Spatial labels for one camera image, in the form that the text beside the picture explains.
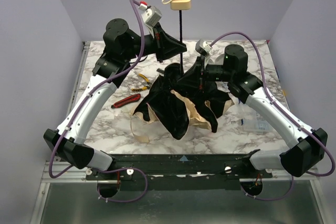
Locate beige umbrella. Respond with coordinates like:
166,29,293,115
128,0,236,144

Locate pink umbrella case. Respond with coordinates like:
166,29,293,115
211,55,224,65

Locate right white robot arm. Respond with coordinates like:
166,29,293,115
187,40,328,177

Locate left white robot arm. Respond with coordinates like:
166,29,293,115
44,18,187,170

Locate black bit holder strip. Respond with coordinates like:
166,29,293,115
156,68,164,74

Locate red black utility knife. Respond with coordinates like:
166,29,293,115
111,93,141,109

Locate clear plastic screw box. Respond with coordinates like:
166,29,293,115
238,100,273,133

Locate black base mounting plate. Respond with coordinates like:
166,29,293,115
54,153,308,191

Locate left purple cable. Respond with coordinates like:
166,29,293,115
49,0,149,204

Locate purple cable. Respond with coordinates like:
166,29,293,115
49,0,149,204
208,31,336,201

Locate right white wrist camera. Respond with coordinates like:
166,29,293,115
195,39,212,57

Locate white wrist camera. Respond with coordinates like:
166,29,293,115
195,39,212,57
138,1,162,28

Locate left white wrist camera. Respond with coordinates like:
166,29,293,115
138,1,162,28

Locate yellow handled pliers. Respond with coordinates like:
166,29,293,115
131,73,152,92

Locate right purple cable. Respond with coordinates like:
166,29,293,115
208,31,336,201

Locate aluminium frame rail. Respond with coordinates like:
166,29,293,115
41,162,86,183

